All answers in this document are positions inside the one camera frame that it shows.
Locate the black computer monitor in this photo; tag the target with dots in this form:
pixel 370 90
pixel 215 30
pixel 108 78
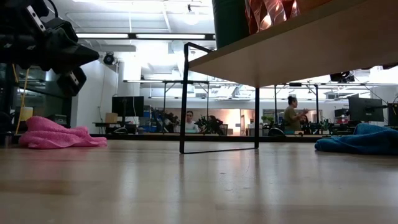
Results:
pixel 393 115
pixel 365 109
pixel 127 105

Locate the black metal table frame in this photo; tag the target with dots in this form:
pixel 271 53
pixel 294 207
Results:
pixel 149 137

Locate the cardboard box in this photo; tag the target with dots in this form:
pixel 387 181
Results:
pixel 111 118

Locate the pink towel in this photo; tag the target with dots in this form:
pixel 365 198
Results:
pixel 49 133

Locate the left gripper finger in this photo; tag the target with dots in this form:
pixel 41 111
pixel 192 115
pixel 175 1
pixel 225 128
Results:
pixel 68 46
pixel 68 62

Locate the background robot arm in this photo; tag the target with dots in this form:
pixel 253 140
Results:
pixel 213 124
pixel 164 119

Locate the orange faceted tumbler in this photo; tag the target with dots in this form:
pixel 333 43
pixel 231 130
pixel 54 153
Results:
pixel 270 14

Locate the wooden shelf with black legs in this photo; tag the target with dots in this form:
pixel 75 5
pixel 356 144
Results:
pixel 295 53

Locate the black dome camera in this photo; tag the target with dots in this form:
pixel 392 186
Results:
pixel 109 59

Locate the dark green cup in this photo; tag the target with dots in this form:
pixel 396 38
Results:
pixel 230 21

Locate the person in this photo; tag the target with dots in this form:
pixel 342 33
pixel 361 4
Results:
pixel 191 123
pixel 292 116

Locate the ceiling strip light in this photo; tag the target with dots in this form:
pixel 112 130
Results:
pixel 102 35
pixel 168 36

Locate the blue towel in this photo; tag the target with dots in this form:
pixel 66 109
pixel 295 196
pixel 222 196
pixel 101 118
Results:
pixel 363 141

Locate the cream cylindrical container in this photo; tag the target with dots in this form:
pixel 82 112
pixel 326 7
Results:
pixel 26 113

